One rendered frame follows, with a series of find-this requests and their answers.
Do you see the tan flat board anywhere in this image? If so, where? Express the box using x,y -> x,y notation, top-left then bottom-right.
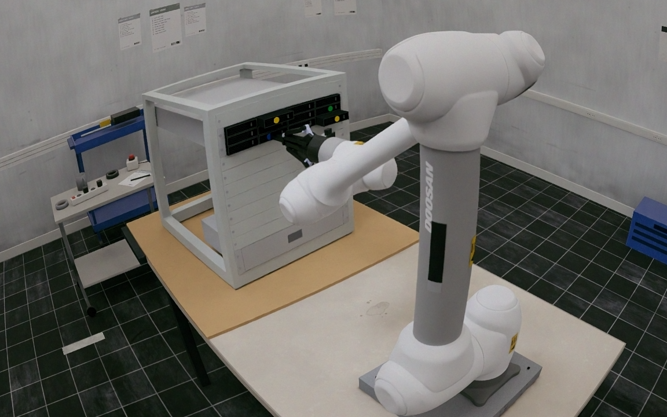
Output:
127,200 -> 419,340

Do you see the white server rack frame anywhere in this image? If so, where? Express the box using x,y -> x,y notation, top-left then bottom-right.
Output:
142,62 -> 354,289

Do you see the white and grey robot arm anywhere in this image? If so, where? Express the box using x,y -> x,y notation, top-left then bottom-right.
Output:
279,31 -> 545,416

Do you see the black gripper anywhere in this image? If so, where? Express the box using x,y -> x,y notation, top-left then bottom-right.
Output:
270,124 -> 328,168

